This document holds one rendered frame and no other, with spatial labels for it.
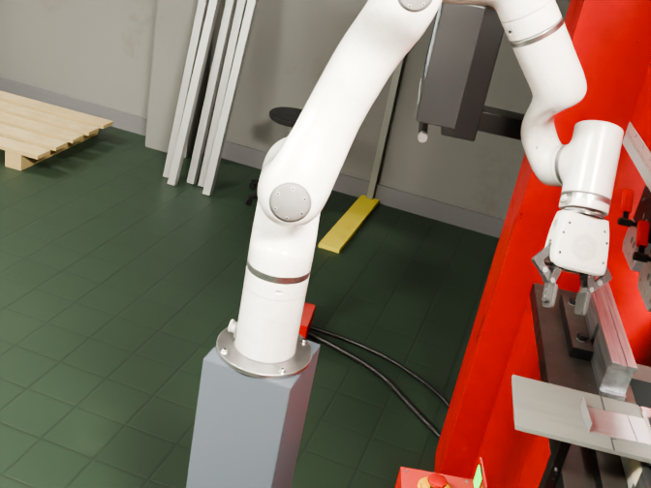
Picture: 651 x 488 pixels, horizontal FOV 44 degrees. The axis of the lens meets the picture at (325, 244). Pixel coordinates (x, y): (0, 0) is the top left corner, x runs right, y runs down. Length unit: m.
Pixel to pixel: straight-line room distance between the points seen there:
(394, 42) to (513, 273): 1.30
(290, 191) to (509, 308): 1.31
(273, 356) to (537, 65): 0.71
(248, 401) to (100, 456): 1.34
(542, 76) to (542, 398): 0.66
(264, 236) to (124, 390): 1.76
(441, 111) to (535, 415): 1.10
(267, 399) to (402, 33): 0.72
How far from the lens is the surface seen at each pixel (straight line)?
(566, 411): 1.70
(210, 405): 1.62
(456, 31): 2.40
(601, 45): 2.30
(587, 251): 1.46
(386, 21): 1.29
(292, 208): 1.35
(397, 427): 3.20
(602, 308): 2.24
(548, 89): 1.40
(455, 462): 2.85
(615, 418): 1.74
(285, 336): 1.54
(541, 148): 1.52
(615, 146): 1.49
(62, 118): 5.51
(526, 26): 1.37
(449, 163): 5.03
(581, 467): 1.79
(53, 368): 3.26
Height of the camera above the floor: 1.88
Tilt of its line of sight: 25 degrees down
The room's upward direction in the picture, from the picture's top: 11 degrees clockwise
